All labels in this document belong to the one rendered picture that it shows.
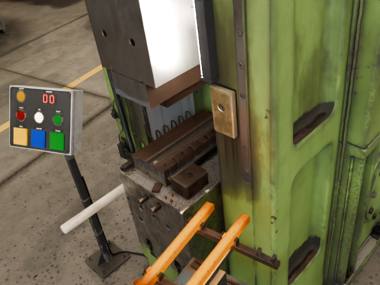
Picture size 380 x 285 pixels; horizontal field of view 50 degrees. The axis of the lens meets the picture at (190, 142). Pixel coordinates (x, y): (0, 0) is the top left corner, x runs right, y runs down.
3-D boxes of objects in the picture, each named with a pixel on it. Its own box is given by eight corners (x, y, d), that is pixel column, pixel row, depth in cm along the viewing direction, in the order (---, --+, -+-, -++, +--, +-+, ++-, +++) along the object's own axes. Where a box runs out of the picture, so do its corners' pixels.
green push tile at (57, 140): (63, 151, 176) (63, 133, 175) (48, 149, 178) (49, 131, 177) (65, 150, 178) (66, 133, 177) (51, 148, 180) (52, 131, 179)
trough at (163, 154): (155, 168, 158) (154, 165, 157) (146, 163, 161) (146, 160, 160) (226, 118, 180) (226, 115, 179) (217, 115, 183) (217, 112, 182)
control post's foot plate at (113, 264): (103, 281, 237) (99, 271, 232) (82, 260, 251) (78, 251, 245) (132, 257, 248) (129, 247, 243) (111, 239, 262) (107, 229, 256)
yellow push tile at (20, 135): (26, 146, 183) (26, 129, 181) (13, 143, 185) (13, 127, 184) (29, 145, 184) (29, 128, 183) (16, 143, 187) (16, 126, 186)
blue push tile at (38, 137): (44, 148, 179) (44, 131, 178) (30, 146, 182) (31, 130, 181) (47, 147, 181) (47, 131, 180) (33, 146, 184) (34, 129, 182)
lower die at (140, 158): (166, 186, 159) (163, 170, 154) (134, 167, 171) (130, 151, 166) (236, 135, 181) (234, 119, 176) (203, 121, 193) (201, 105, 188)
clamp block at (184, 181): (188, 200, 151) (186, 188, 148) (172, 190, 157) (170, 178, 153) (210, 182, 158) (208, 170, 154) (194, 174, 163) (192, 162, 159)
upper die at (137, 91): (150, 109, 138) (145, 85, 132) (115, 93, 150) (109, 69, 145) (231, 61, 160) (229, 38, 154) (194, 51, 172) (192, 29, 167)
